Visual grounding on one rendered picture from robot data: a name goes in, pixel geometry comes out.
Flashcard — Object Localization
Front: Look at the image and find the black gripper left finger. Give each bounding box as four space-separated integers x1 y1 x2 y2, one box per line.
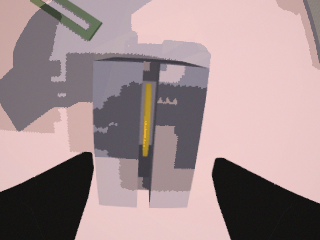
0 152 93 240

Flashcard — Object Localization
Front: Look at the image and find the gold coin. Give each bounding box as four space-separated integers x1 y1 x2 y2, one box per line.
143 83 152 156

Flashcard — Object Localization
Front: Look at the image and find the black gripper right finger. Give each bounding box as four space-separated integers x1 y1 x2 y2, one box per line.
212 157 320 240

